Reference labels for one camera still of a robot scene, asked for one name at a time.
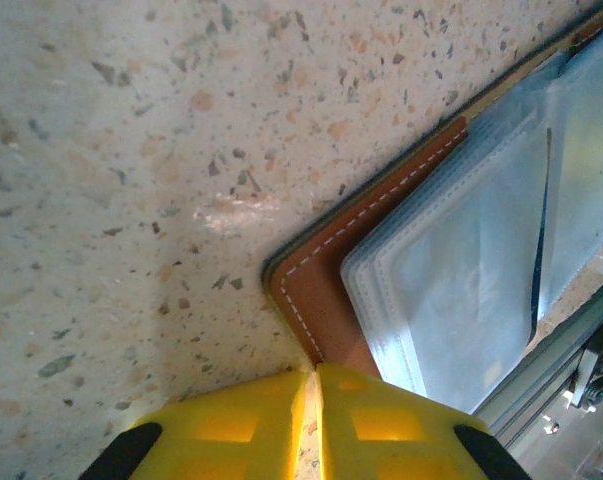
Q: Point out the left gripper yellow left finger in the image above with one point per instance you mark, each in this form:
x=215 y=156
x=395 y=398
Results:
x=221 y=430

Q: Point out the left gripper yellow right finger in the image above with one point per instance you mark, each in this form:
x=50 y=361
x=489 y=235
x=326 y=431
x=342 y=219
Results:
x=396 y=435

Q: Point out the brown leather card holder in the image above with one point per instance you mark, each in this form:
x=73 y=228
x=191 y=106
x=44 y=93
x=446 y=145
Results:
x=321 y=280

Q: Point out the light blue printed credit card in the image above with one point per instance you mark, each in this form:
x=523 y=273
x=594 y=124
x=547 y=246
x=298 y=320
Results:
x=541 y=235

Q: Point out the aluminium frame rail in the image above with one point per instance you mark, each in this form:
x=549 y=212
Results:
x=531 y=400

